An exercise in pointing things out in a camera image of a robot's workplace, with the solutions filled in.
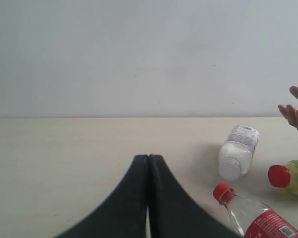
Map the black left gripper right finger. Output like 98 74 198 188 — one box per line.
148 155 239 238

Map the clear cola bottle red label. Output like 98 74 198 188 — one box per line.
213 182 298 238

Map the white floral label bottle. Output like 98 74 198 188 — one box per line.
218 125 259 181

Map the person's open bare hand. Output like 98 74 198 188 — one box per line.
278 86 298 131

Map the yellow bottle red cap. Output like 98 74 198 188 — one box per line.
268 160 298 195

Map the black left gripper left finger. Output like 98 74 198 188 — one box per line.
57 155 149 238

